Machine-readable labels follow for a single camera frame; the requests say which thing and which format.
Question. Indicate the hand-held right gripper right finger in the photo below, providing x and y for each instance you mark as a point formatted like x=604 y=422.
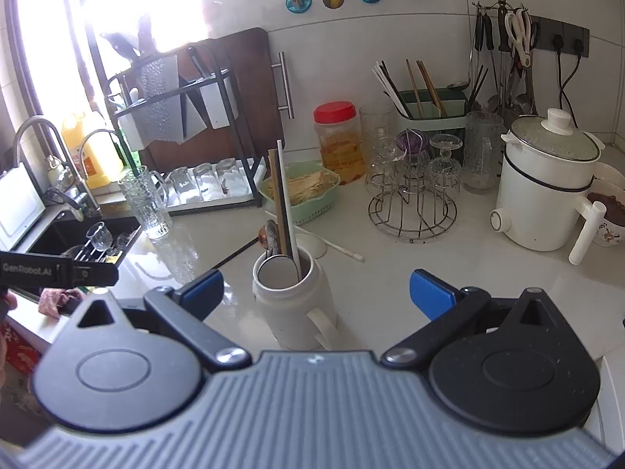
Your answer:
x=429 y=294

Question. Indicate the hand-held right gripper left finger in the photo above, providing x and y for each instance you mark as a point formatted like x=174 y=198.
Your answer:
x=205 y=289

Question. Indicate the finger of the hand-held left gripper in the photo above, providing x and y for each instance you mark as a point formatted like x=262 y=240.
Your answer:
x=97 y=273

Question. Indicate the copper spoon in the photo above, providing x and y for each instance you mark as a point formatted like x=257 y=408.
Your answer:
x=262 y=242

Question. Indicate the large steel spoon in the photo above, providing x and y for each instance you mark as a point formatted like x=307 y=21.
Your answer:
x=274 y=239

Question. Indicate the white ceramic jar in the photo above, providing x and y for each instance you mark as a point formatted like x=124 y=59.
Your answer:
x=288 y=317

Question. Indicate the black chopstick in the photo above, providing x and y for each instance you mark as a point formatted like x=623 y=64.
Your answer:
x=284 y=224
x=234 y=254

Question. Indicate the white chopstick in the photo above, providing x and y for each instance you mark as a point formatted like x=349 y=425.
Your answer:
x=288 y=215
x=342 y=250

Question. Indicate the wooden chopstick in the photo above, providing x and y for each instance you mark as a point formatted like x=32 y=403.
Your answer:
x=274 y=190

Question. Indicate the hanging kitchen utensils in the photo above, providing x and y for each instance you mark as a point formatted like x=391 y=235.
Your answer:
x=493 y=73

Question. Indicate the sink drain rack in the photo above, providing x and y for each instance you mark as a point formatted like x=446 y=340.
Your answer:
x=97 y=254

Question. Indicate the small patterned glass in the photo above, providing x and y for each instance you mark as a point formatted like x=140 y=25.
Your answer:
x=99 y=237

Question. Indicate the black sink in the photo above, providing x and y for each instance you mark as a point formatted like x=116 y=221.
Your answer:
x=53 y=237

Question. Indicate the pink cloth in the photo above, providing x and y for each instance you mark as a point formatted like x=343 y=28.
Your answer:
x=58 y=300

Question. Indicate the white plastic board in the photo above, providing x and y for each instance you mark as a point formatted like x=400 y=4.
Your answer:
x=19 y=210

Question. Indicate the tall textured glass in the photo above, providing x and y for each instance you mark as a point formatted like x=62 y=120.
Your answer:
x=146 y=205

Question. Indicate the red printed bag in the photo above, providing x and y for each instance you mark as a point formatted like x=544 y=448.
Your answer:
x=19 y=354

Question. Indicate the tall steel faucet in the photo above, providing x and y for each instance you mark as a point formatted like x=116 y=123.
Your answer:
x=73 y=190

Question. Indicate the white drying tray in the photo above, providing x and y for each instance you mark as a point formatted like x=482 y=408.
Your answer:
x=244 y=198

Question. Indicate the clear drinking glass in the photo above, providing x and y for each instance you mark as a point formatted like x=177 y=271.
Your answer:
x=180 y=185
x=205 y=183

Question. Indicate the red-print drinking glass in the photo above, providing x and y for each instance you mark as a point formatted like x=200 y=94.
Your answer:
x=227 y=178

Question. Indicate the yellow bottle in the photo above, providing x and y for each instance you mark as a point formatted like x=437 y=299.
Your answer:
x=95 y=156

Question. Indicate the white plastic rice scoop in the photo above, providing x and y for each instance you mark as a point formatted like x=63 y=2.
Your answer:
x=317 y=246

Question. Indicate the green bottle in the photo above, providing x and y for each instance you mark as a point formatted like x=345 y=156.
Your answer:
x=131 y=149

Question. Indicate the clear stemmed glass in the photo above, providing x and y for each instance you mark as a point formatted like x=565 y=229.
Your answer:
x=445 y=161

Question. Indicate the green plastic basket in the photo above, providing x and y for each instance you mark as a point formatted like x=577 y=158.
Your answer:
x=312 y=207

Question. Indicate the small arched faucet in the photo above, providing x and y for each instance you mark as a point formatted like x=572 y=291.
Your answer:
x=105 y=134

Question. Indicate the pile of wooden sticks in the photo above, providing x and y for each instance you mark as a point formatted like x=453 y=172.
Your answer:
x=307 y=185

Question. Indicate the white electric pot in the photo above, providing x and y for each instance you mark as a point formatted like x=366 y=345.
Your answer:
x=537 y=195

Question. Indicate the purple glass cup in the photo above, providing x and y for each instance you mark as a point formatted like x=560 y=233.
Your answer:
x=412 y=145

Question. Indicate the red-lid plastic jar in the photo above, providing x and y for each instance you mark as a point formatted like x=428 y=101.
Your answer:
x=339 y=151

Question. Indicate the tall clear glass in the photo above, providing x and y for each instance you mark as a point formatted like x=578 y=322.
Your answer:
x=377 y=132

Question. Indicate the white textured towel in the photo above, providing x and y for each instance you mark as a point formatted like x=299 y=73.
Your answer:
x=161 y=102

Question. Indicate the green chopstick holder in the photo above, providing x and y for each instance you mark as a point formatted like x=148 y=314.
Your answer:
x=454 y=107

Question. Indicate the white plastic holder box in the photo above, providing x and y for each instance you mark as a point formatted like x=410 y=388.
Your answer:
x=219 y=97

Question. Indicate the white printed bowl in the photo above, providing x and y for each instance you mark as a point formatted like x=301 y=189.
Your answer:
x=610 y=215

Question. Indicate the bunch of assorted chopsticks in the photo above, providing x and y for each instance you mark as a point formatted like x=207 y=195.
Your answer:
x=415 y=93

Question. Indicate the black metal rack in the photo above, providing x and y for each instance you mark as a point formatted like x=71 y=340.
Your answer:
x=185 y=88

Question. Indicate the brown wooden cutting board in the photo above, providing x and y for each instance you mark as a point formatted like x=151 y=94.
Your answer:
x=254 y=88

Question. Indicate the white kitchen scissors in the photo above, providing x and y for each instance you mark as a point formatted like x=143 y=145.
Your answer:
x=520 y=34

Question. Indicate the black power outlet strip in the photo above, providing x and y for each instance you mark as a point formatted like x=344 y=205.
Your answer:
x=561 y=34

